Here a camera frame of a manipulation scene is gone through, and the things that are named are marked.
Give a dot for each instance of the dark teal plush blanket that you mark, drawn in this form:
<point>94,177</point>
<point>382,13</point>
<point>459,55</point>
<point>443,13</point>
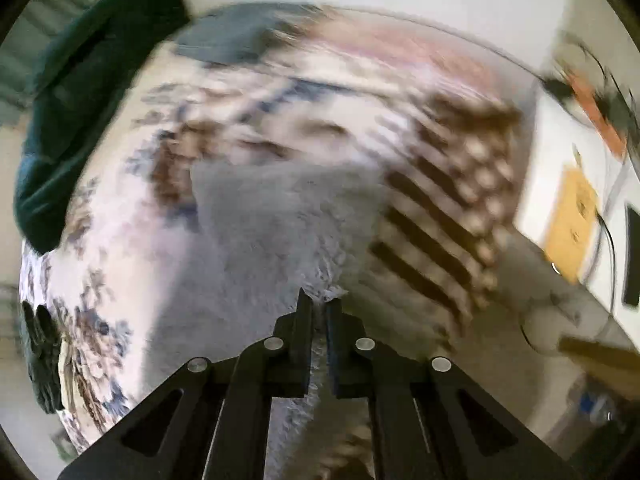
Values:
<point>77,89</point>

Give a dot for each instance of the floral bed blanket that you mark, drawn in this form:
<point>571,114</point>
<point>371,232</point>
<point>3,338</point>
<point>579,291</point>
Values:
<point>353,159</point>

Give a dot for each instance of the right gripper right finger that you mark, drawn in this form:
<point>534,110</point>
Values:
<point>429,419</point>

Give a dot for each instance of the yellow paper pad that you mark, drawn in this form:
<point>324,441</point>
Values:
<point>572,220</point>

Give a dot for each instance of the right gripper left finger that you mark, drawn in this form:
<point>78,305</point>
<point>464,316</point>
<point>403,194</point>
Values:
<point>208,420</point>

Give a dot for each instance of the folded dark jeans stack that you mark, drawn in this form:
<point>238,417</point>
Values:
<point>41,347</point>

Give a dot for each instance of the small denim cloth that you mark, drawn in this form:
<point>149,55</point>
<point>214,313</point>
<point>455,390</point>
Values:
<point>239,32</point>

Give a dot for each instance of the orange device on table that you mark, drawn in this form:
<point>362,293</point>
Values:
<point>585,95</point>

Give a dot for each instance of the grey fleece pants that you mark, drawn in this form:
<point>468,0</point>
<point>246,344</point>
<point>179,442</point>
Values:
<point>265,234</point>

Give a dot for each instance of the white bedside table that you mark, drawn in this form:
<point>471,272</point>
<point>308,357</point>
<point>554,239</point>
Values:
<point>560,140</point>

